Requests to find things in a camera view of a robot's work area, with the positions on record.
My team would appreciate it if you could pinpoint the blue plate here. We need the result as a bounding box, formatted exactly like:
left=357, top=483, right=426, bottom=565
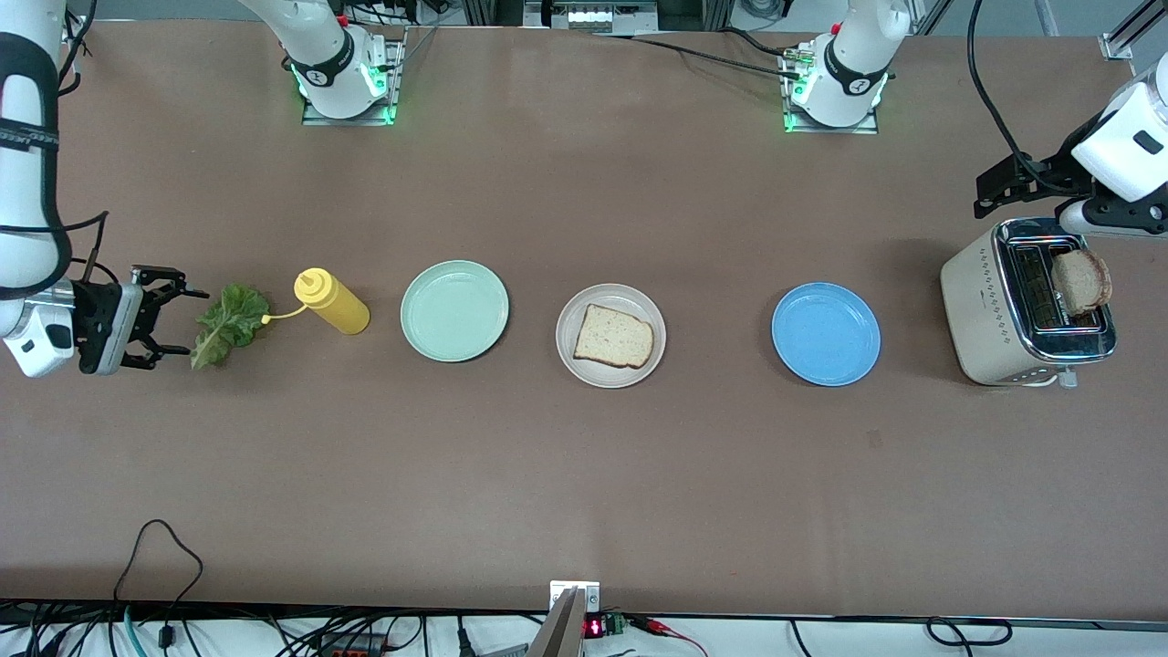
left=771, top=281, right=882, bottom=388

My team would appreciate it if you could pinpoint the red clip lead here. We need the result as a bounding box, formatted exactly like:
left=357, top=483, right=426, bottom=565
left=630, top=615, right=711, bottom=657

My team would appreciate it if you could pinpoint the black coiled cable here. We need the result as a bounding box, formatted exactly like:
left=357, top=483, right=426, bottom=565
left=926, top=617, right=1014, bottom=647

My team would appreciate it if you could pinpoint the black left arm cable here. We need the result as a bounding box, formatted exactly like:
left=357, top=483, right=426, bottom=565
left=965, top=0, right=1073, bottom=194

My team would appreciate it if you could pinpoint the yellow mustard squeeze bottle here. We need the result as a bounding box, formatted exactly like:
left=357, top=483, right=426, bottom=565
left=260, top=267, right=371, bottom=336

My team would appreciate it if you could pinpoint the short black table cable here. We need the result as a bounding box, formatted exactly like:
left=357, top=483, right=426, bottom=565
left=719, top=26, right=797, bottom=59

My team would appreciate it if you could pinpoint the thin black looped cable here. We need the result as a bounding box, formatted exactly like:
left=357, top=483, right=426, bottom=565
left=112, top=518, right=204, bottom=608

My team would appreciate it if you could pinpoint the green lettuce leaf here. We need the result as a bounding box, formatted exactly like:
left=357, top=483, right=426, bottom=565
left=190, top=283, right=272, bottom=371

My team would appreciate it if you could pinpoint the cream and chrome toaster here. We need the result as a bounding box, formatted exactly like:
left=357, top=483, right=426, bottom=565
left=940, top=216, right=1119, bottom=389

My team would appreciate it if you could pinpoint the black device with lit panel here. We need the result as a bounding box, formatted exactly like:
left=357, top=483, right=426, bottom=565
left=525, top=0, right=658, bottom=34

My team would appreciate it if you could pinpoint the beige plate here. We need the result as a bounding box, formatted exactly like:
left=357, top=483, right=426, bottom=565
left=555, top=283, right=667, bottom=390

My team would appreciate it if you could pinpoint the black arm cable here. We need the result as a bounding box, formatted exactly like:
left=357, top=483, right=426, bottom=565
left=965, top=0, right=1073, bottom=194
left=0, top=0, right=110, bottom=302

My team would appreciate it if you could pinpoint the long black table cable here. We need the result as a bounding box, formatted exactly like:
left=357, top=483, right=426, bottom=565
left=591, top=32, right=804, bottom=81

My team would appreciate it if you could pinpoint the pale green plate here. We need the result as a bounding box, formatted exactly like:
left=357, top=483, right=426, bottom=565
left=400, top=260, right=510, bottom=363

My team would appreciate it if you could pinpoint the small silver metal bracket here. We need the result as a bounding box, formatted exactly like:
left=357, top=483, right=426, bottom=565
left=549, top=580, right=601, bottom=614

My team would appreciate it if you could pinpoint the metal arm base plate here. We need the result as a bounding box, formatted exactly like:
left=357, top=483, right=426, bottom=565
left=782, top=41, right=881, bottom=136
left=301, top=27, right=408, bottom=127

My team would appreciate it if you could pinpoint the brown crust bread slice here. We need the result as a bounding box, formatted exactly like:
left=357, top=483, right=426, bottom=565
left=1051, top=248, right=1114, bottom=318
left=573, top=304, right=656, bottom=370

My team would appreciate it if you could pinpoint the grey metal bar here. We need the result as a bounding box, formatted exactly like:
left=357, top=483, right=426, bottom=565
left=527, top=589, right=586, bottom=657

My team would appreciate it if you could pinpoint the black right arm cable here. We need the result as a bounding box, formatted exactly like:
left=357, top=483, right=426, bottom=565
left=0, top=0, right=110, bottom=302

